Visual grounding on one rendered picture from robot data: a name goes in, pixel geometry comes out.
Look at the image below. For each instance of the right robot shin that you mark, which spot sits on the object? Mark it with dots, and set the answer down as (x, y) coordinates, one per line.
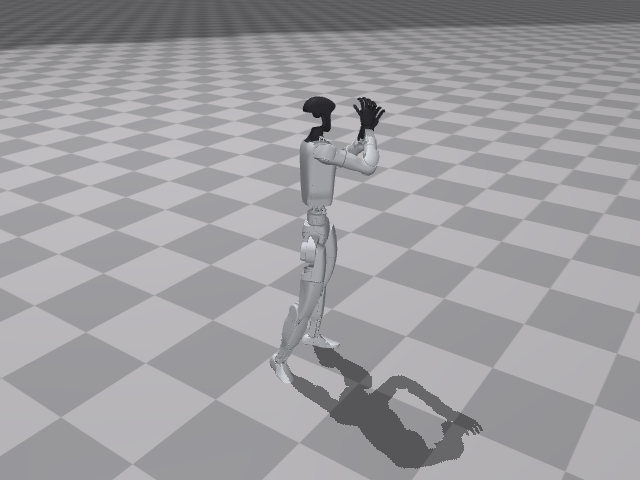
(291, 334)

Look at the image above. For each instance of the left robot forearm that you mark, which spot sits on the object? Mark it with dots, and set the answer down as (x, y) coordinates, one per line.
(354, 148)

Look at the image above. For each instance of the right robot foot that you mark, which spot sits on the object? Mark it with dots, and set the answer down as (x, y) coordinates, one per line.
(282, 371)

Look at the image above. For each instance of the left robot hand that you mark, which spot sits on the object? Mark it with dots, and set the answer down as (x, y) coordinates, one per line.
(376, 119)

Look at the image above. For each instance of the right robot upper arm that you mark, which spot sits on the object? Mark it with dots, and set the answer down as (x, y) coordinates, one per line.
(331, 155)

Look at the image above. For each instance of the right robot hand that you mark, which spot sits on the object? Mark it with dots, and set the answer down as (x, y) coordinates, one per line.
(367, 116)

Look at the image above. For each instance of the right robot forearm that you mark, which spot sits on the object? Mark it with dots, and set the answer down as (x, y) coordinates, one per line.
(370, 153)

